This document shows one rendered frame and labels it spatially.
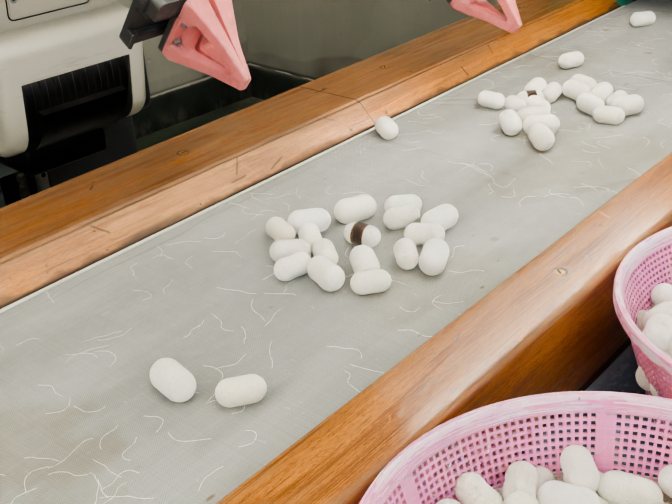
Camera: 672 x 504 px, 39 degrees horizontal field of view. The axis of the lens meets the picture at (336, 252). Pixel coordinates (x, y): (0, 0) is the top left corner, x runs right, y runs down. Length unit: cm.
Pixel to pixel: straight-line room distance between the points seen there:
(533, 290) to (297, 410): 19
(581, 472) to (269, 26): 287
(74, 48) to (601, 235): 78
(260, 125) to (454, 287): 34
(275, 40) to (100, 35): 204
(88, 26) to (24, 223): 52
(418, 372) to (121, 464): 18
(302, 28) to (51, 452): 269
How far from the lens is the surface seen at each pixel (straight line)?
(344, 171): 91
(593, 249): 72
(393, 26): 292
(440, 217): 77
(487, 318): 63
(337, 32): 309
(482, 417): 54
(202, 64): 82
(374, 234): 75
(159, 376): 61
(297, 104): 102
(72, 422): 61
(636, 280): 71
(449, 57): 116
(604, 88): 107
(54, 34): 128
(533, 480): 54
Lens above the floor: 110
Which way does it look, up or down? 28 degrees down
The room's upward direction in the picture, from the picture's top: 3 degrees counter-clockwise
